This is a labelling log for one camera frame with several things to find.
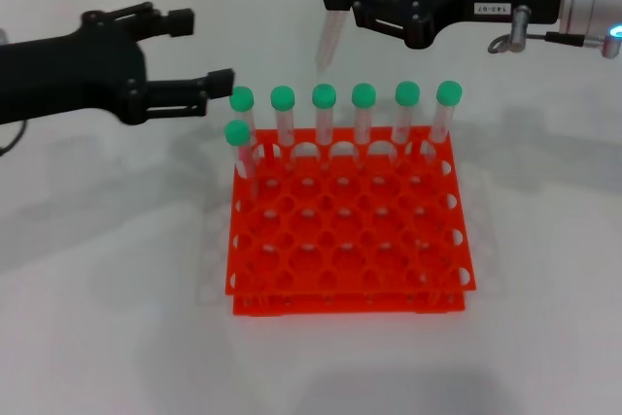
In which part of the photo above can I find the metal plug with black cable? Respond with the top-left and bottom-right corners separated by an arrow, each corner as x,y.
487,4 -> 605,55

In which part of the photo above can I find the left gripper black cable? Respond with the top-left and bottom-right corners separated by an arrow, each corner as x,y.
0,121 -> 29,157

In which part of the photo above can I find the orange test tube rack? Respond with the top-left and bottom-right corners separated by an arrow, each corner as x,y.
225,126 -> 477,317

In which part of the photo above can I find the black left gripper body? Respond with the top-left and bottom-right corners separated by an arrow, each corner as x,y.
0,10 -> 148,127

